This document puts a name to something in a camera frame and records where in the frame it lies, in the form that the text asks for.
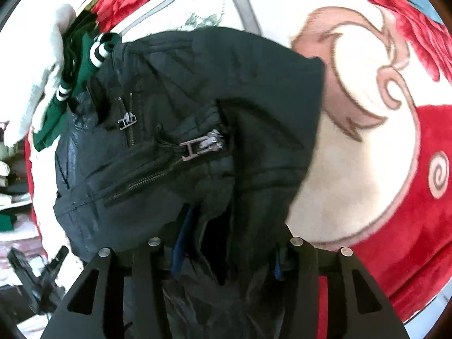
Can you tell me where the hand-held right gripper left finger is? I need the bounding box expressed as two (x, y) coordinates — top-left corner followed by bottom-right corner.
(40, 208), (195, 339)

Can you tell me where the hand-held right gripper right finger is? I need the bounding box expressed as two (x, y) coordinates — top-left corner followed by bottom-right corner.
(273, 225), (404, 339)

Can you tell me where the black leather jacket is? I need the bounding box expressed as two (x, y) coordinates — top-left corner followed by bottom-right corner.
(53, 27), (325, 339)

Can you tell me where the red floral blanket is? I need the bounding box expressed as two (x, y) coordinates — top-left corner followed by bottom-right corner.
(25, 0), (452, 339)

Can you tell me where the green striped garment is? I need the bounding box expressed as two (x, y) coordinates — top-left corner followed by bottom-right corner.
(33, 16), (122, 151)

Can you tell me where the white fleece garment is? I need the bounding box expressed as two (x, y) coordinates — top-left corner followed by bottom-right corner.
(0, 3), (77, 146)

